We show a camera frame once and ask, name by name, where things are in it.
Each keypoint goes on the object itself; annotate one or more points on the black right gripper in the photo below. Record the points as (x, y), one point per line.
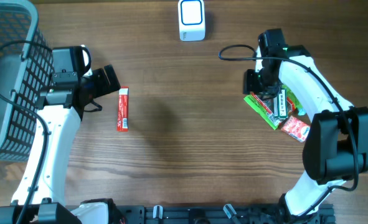
(250, 84)

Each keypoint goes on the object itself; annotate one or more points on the light blue tissue pack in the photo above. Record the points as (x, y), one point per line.
(301, 111)

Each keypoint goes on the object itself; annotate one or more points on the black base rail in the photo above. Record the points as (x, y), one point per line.
(252, 214)

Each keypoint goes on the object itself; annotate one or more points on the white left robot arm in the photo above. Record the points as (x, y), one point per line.
(40, 195)

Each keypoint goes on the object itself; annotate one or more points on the dark green gum pack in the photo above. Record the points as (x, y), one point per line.
(280, 107)

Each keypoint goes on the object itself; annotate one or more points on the red white small box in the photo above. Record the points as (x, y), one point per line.
(296, 129)

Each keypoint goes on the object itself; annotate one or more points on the white barcode scanner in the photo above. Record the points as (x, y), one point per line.
(191, 17)

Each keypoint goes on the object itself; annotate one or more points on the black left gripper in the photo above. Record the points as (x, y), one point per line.
(104, 88)

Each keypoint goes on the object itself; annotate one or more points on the red candy bar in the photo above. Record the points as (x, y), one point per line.
(122, 122)

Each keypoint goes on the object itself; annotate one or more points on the green snack bag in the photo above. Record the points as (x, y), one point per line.
(265, 107)

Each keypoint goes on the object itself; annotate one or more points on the dark grey plastic basket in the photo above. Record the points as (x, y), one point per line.
(25, 67)

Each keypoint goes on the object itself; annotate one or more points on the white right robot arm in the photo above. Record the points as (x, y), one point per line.
(336, 149)

